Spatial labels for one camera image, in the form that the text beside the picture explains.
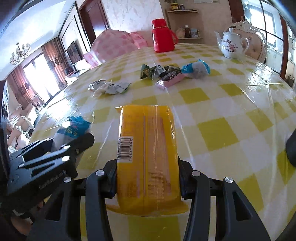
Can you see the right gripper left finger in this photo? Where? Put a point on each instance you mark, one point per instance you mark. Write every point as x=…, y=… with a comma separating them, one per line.
x=59, y=219

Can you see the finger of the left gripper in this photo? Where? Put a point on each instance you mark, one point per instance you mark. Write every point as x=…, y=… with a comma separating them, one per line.
x=66, y=149

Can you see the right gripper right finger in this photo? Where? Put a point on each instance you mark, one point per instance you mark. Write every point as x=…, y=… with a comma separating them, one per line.
x=236, y=218

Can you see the clear rice cracker bag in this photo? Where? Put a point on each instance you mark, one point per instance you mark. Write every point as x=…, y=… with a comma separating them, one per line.
x=73, y=128

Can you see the clear bread packet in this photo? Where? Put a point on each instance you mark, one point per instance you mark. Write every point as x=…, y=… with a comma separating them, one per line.
x=100, y=91

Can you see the white green snack packet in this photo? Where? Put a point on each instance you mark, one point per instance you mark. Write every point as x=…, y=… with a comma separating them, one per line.
x=117, y=88

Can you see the yellow biscuit package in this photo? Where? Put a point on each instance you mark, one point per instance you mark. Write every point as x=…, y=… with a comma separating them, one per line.
x=147, y=171

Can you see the grey candy packet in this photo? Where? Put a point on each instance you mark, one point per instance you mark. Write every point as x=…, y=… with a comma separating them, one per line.
x=157, y=71

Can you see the pink chocolate snack packet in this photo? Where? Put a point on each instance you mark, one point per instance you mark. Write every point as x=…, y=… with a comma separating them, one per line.
x=170, y=79

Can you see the yellow green candy packet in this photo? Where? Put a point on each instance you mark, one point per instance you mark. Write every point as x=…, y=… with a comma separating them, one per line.
x=170, y=68

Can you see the blue seed snack bag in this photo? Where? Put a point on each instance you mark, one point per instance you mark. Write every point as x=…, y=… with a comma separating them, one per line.
x=196, y=69

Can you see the beige sofa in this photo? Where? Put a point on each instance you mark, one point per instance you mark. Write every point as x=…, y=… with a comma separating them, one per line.
x=21, y=126

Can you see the yellow green checkered tablecloth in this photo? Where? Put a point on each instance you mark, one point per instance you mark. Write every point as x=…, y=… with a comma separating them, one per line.
x=234, y=122

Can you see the pink checkered covered chair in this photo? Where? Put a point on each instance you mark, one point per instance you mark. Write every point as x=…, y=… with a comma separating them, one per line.
x=111, y=44

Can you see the red thermos jug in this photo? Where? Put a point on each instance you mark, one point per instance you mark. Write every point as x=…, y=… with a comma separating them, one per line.
x=164, y=39

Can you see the wooden corner shelf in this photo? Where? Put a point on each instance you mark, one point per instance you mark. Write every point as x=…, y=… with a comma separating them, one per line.
x=185, y=22

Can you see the white ornate chair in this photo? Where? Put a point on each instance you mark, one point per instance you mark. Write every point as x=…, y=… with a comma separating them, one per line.
x=257, y=40

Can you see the white floral teapot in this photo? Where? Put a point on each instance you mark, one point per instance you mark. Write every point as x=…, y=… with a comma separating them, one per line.
x=232, y=45

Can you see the wall television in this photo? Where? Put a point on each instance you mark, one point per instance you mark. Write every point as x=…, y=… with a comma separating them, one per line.
x=73, y=53

